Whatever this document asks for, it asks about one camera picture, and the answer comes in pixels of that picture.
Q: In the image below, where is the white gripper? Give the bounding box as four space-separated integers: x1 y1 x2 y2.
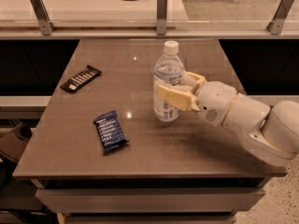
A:
155 72 237 127

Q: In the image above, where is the blue plastic water bottle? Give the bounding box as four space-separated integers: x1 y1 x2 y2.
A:
154 41 185 122

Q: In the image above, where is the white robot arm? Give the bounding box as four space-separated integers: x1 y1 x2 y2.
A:
154 72 299 166

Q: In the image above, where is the blue rxbar blueberry bar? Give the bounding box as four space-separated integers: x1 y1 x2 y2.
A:
93 110 128 154

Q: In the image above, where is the black snack bar wrapper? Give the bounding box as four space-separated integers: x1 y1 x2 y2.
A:
60 65 102 93

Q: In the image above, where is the middle metal bracket post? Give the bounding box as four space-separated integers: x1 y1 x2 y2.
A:
156 0 167 35

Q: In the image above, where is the metal bracket post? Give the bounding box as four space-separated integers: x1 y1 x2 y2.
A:
266 0 295 35
30 0 55 35
156 0 167 35

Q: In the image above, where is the right metal bracket post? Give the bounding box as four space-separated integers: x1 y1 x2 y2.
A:
266 0 295 35

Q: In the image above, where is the left metal bracket post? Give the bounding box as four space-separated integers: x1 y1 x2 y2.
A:
30 0 55 35

